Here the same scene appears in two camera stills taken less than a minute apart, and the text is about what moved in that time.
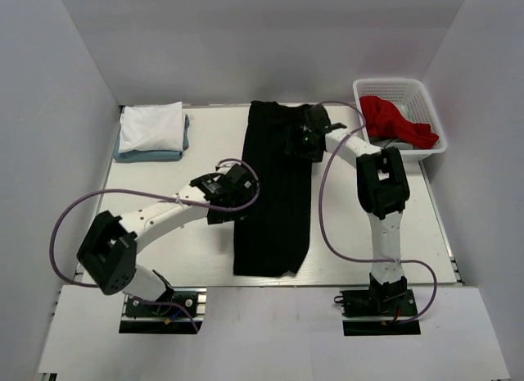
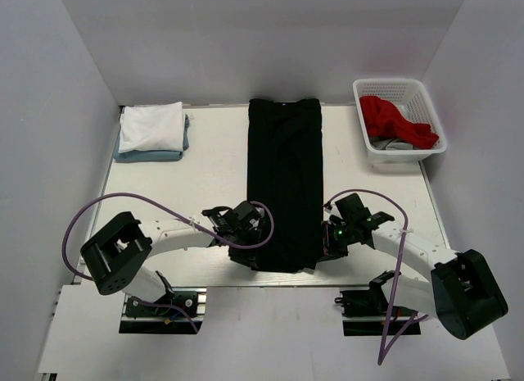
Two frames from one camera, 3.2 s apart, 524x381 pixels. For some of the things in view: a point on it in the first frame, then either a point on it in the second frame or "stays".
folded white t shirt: (155, 127) stays
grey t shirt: (390, 142) stays
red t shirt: (383, 120) stays
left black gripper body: (225, 216) to (250, 236)
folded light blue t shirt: (153, 156) stays
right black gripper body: (306, 147) to (337, 238)
